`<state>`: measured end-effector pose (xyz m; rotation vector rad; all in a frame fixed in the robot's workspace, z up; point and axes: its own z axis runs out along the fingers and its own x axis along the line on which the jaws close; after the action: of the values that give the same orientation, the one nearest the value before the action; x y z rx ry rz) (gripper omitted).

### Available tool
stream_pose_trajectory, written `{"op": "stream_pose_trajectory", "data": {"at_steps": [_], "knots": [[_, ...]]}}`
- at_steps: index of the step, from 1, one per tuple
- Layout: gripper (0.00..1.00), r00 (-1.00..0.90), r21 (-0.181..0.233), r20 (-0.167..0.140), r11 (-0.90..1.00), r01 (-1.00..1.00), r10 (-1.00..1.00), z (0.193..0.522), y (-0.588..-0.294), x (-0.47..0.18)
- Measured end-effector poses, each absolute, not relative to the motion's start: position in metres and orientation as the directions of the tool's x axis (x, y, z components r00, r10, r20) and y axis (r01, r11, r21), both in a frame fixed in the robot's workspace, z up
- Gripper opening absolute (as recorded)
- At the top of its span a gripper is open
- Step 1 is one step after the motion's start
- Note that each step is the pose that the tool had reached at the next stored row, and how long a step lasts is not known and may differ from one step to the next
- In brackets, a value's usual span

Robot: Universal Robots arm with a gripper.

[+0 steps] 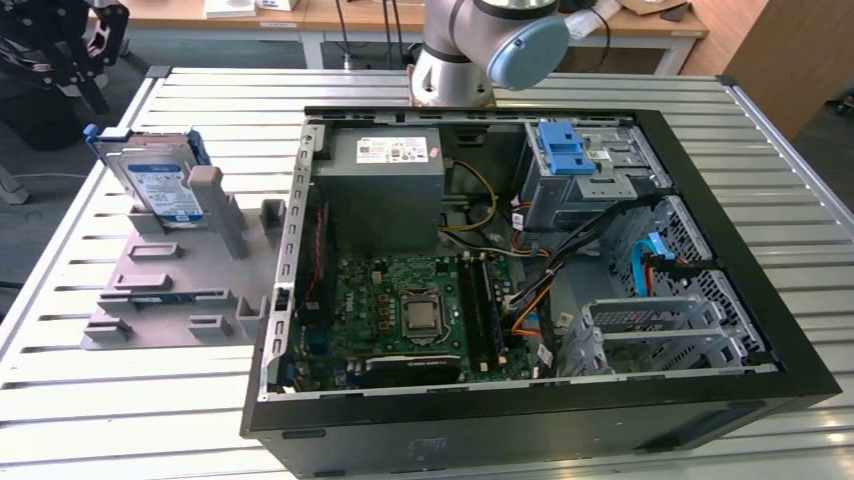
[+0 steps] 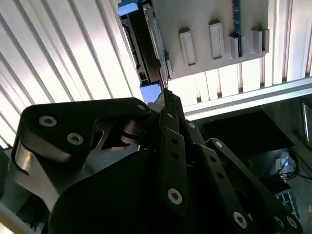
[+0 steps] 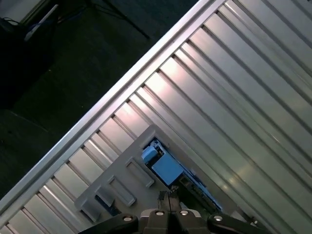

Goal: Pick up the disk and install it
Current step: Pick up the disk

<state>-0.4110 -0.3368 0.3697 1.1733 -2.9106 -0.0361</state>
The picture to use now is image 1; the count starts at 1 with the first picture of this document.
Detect black mesh bin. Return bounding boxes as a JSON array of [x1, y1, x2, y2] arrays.
[[0, 74, 88, 151]]

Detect black graphics card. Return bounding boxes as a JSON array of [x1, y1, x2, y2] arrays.
[[363, 353, 463, 389]]

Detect CPU socket with metal cover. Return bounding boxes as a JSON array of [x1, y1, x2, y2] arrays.
[[398, 287, 447, 347]]

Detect black open PC case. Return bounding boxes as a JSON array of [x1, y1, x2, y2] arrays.
[[240, 105, 842, 479]]

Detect wooden cabinet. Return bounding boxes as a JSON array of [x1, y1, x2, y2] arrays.
[[679, 0, 854, 144]]

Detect yellow wires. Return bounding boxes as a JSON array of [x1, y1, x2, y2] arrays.
[[443, 159, 500, 234]]

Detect metal optical drive cage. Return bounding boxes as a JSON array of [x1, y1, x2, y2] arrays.
[[523, 119, 673, 231]]

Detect grey parts rack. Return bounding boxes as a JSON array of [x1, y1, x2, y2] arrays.
[[79, 167, 290, 351]]

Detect metal disk bay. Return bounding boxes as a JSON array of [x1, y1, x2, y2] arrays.
[[557, 297, 762, 379]]

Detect blue SATA wire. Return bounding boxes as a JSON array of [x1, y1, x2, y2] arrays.
[[630, 232, 677, 301]]

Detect brown cardboard piece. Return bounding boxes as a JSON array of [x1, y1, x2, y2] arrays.
[[617, 0, 689, 24]]

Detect black RAM stick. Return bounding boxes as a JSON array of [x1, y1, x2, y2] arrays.
[[460, 252, 488, 369]]

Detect wooden desk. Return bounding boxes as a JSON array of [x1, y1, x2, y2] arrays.
[[119, 0, 710, 76]]

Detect hard disk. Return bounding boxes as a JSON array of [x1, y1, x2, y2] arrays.
[[83, 124, 215, 230]]

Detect grey white wire bundle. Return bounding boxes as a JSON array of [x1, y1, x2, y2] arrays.
[[438, 228, 555, 260]]

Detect silver CPU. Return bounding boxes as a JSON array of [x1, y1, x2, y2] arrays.
[[403, 298, 443, 335]]

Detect grey power supply unit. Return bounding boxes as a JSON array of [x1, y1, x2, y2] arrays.
[[312, 127, 447, 256]]

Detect black cable bundle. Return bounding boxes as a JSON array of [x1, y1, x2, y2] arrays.
[[506, 192, 675, 311]]

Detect green motherboard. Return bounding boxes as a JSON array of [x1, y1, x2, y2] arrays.
[[292, 252, 542, 391]]

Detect blue plastic drive latch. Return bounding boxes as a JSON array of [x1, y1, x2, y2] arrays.
[[535, 122, 601, 176]]

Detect orange red power wire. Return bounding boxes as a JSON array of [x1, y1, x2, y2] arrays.
[[510, 299, 557, 347]]

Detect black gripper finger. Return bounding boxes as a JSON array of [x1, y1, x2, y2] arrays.
[[9, 47, 76, 91], [63, 3, 132, 116]]

